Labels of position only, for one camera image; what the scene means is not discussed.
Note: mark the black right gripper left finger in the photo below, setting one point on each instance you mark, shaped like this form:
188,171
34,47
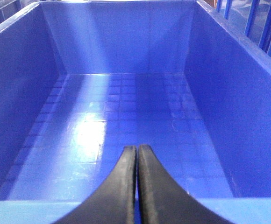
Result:
113,202

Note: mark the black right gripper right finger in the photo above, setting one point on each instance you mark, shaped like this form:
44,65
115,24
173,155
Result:
162,200

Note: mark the blue target bin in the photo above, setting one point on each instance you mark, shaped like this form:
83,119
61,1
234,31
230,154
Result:
80,80

